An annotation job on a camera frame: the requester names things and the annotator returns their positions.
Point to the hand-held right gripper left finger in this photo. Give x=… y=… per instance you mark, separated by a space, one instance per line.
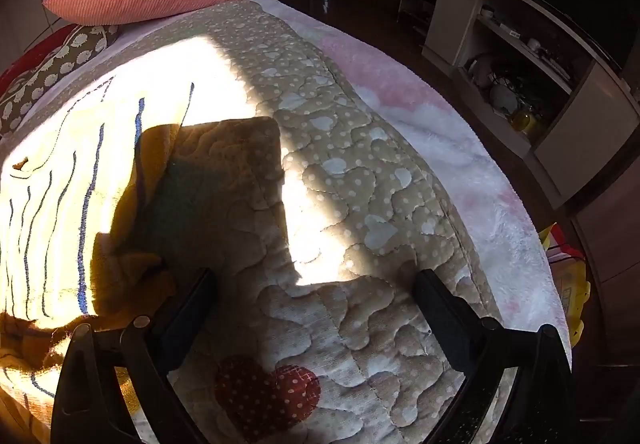
x=186 y=313

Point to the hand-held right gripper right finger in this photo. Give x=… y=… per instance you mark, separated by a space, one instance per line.
x=441 y=310

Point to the yellow striped sweater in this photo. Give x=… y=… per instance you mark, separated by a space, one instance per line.
x=60 y=204

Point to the yellow bag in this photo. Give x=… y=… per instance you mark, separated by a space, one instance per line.
x=567 y=274

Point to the quilted heart print blanket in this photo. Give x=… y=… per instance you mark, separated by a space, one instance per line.
x=350 y=164

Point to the white pink fluffy blanket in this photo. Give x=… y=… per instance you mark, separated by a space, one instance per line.
x=450 y=134

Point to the yellow jar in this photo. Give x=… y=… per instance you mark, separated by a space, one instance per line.
x=523 y=120

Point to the sheep print pillow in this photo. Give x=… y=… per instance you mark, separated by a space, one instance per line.
x=55 y=69

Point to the white shelf unit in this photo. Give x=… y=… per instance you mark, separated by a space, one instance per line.
x=462 y=24

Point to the red blanket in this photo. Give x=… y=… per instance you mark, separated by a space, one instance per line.
x=22 y=57

